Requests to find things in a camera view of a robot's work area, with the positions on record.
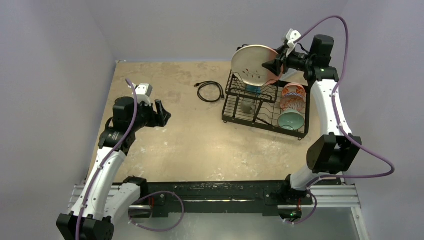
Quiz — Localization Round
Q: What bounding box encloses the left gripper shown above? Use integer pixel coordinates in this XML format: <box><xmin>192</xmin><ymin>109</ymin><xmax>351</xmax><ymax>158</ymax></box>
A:
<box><xmin>129</xmin><ymin>98</ymin><xmax>170</xmax><ymax>132</ymax></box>

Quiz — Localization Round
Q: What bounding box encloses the red floral bowl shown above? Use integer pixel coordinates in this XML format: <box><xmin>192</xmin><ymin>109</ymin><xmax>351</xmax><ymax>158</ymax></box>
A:
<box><xmin>281</xmin><ymin>82</ymin><xmax>307</xmax><ymax>98</ymax></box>

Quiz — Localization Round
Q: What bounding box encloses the pink and cream plate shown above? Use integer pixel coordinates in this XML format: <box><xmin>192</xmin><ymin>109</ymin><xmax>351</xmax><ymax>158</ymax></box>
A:
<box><xmin>230</xmin><ymin>44</ymin><xmax>283</xmax><ymax>87</ymax></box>

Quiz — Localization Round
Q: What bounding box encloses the blue polka dot mug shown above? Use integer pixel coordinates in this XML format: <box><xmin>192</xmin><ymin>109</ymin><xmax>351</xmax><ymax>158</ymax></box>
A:
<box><xmin>245</xmin><ymin>85</ymin><xmax>262</xmax><ymax>96</ymax></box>

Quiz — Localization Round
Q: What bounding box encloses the red geometric pattern bowl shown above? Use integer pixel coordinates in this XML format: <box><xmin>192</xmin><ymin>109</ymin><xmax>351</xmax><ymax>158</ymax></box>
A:
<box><xmin>280</xmin><ymin>95</ymin><xmax>306</xmax><ymax>112</ymax></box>

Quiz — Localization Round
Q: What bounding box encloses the small grey mug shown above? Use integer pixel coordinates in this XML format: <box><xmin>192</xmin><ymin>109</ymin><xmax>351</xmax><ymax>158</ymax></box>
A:
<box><xmin>240</xmin><ymin>98</ymin><xmax>256</xmax><ymax>114</ymax></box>

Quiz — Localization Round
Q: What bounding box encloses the mint green bowl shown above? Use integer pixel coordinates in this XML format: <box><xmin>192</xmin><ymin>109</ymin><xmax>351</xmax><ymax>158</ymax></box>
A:
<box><xmin>277</xmin><ymin>108</ymin><xmax>305</xmax><ymax>131</ymax></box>

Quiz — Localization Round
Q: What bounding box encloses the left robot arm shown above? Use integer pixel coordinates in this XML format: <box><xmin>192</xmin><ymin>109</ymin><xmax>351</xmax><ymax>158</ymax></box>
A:
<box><xmin>56</xmin><ymin>96</ymin><xmax>172</xmax><ymax>240</ymax></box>

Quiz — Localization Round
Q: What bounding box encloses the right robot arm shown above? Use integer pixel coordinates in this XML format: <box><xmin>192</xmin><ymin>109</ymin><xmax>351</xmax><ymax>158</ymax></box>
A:
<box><xmin>262</xmin><ymin>31</ymin><xmax>362</xmax><ymax>204</ymax></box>

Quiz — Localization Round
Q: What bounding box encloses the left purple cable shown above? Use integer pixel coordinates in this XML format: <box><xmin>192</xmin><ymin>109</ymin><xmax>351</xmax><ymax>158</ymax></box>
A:
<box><xmin>75</xmin><ymin>78</ymin><xmax>138</xmax><ymax>240</ymax></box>

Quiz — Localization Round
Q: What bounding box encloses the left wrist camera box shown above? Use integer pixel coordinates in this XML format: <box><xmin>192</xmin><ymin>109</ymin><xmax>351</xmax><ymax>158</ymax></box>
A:
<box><xmin>128</xmin><ymin>83</ymin><xmax>153</xmax><ymax>107</ymax></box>

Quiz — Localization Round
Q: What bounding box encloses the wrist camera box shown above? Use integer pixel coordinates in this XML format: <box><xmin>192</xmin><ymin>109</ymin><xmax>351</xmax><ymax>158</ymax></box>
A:
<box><xmin>282</xmin><ymin>28</ymin><xmax>302</xmax><ymax>57</ymax></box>
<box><xmin>128</xmin><ymin>83</ymin><xmax>153</xmax><ymax>107</ymax></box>

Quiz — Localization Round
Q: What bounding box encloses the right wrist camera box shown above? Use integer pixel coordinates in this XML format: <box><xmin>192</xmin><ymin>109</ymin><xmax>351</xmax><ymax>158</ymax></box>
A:
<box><xmin>282</xmin><ymin>28</ymin><xmax>302</xmax><ymax>57</ymax></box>

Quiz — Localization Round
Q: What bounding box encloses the black wire dish rack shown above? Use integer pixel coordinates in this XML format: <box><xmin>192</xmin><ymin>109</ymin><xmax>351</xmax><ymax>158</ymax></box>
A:
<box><xmin>221</xmin><ymin>69</ymin><xmax>311</xmax><ymax>140</ymax></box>

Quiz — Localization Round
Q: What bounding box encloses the black coiled cable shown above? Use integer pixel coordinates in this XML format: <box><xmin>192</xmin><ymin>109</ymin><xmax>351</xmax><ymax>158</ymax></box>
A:
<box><xmin>194</xmin><ymin>80</ymin><xmax>226</xmax><ymax>103</ymax></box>

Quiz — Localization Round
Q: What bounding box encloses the purple loop cable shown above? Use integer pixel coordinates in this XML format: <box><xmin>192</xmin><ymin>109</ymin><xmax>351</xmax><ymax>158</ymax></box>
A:
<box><xmin>128</xmin><ymin>190</ymin><xmax>185</xmax><ymax>233</ymax></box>

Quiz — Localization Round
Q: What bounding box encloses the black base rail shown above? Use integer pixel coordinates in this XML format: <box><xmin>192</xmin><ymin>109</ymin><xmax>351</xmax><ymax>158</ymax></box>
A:
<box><xmin>129</xmin><ymin>180</ymin><xmax>313</xmax><ymax>221</ymax></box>

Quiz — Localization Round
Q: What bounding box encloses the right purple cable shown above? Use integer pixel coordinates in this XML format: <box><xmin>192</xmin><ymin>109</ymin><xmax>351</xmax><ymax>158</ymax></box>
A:
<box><xmin>296</xmin><ymin>15</ymin><xmax>396</xmax><ymax>226</ymax></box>

